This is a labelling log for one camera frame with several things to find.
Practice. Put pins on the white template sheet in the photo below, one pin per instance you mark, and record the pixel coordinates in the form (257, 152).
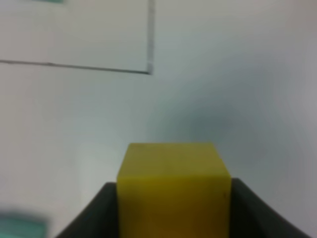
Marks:
(107, 35)

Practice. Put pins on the yellow cube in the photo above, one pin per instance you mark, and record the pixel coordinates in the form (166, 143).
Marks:
(173, 190)

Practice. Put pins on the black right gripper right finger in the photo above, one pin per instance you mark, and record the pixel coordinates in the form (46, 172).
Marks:
(250, 217)

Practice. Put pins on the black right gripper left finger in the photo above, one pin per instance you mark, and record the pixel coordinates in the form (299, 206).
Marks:
(99, 219)

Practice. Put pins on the green cube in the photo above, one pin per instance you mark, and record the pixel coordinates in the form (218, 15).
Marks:
(19, 225)

